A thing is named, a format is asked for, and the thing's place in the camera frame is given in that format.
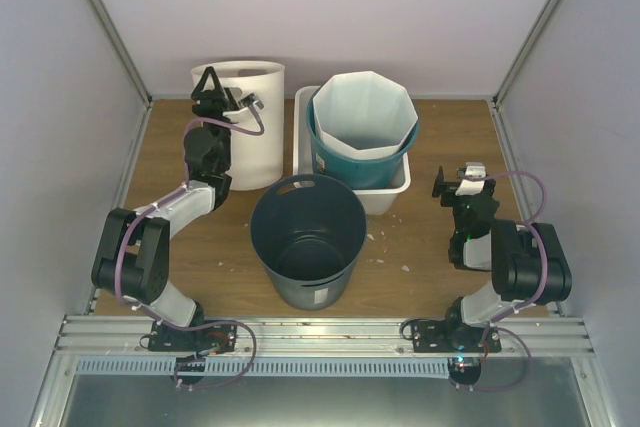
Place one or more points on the right aluminium frame post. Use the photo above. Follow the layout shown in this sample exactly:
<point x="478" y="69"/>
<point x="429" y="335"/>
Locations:
<point x="537" y="30"/>

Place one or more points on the white rectangular tub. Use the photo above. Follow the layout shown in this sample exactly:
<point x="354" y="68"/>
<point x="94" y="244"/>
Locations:
<point x="374" y="201"/>

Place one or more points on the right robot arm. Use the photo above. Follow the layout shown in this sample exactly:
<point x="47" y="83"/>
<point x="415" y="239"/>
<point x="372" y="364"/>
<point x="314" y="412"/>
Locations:
<point x="526" y="262"/>

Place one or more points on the grey slotted cable duct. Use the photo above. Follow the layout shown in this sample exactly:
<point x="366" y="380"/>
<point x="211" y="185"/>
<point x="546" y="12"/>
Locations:
<point x="267" y="367"/>

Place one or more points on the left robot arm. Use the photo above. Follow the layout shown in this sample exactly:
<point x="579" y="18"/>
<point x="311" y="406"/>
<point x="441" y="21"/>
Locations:
<point x="132" y="259"/>

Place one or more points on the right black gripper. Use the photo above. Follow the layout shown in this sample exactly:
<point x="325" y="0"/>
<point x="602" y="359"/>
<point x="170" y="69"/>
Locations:
<point x="447" y="188"/>

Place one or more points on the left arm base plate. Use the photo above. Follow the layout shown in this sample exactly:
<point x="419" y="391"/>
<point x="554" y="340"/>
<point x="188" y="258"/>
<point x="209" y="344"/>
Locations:
<point x="216" y="339"/>

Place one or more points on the aluminium frame post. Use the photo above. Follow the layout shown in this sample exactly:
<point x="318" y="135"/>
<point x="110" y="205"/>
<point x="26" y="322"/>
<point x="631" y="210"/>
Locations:
<point x="110" y="30"/>
<point x="537" y="30"/>

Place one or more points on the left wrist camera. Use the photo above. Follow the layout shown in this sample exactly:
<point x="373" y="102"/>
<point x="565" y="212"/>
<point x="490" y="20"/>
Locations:
<point x="245" y="108"/>

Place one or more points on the teal round bin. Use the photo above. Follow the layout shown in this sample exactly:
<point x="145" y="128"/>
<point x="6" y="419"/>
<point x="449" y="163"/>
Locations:
<point x="355" y="174"/>

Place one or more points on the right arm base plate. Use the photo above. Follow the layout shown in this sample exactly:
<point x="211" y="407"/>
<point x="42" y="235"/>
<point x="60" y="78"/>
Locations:
<point x="441" y="336"/>

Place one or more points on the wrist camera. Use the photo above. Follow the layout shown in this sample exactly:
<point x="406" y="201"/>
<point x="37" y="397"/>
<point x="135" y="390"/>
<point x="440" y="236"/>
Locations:
<point x="245" y="108"/>
<point x="472" y="179"/>

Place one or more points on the white faceted bin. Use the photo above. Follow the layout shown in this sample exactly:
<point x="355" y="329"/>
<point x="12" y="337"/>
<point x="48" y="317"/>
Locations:
<point x="363" y="115"/>

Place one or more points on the aluminium front rail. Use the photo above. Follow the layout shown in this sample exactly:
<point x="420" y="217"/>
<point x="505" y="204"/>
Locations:
<point x="318" y="337"/>

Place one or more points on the dark grey round bin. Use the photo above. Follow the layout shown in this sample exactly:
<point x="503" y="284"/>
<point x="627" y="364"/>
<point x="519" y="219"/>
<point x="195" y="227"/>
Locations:
<point x="308" y="231"/>

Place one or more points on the white cylindrical bin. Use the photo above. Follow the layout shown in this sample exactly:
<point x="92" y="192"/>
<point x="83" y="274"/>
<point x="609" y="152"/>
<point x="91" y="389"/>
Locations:
<point x="251" y="152"/>

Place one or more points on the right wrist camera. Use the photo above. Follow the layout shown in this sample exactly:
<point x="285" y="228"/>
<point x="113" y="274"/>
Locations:
<point x="472" y="179"/>

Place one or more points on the left aluminium frame post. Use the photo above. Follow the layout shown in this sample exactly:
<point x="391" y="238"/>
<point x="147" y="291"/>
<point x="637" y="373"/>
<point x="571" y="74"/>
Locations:
<point x="110" y="30"/>

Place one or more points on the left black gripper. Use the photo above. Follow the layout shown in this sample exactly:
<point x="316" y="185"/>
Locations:
<point x="216" y="98"/>

